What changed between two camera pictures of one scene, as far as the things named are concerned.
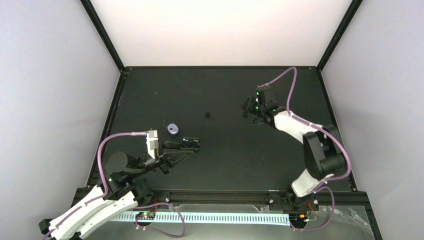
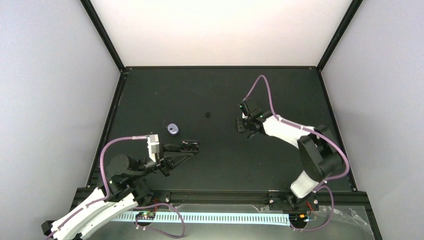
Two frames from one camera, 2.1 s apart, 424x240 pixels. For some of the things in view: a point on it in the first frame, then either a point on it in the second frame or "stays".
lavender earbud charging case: x=173 y=129 stays
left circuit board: x=145 y=215 stays
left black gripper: x=163 y=160 stays
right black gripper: x=247 y=106 → x=239 y=128
